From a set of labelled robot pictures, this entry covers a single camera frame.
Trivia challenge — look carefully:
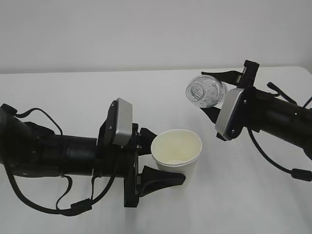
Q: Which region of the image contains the white paper cup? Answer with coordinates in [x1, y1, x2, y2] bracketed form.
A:
[151, 129, 202, 187]

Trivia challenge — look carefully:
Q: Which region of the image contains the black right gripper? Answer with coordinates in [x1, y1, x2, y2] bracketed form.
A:
[201, 60, 260, 124]

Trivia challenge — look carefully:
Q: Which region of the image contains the black left camera cable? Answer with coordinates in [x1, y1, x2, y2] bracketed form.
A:
[6, 107, 125, 217]

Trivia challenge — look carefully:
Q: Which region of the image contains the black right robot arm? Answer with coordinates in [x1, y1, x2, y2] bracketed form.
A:
[202, 60, 312, 157]

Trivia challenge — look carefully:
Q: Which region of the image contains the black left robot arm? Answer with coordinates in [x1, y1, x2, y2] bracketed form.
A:
[0, 98, 186, 216]

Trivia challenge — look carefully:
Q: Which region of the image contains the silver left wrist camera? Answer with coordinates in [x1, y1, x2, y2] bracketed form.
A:
[110, 97, 133, 146]

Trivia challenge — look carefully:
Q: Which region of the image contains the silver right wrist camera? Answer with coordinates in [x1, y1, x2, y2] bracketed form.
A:
[215, 88, 246, 141]

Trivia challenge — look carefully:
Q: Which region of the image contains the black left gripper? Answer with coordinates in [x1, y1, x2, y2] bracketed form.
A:
[95, 123, 185, 208]

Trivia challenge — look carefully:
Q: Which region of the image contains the clear water bottle green label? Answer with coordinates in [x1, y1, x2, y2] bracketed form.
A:
[185, 75, 228, 108]

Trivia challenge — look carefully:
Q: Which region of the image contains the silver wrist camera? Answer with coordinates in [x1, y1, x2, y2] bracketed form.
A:
[110, 97, 133, 146]
[215, 88, 246, 141]

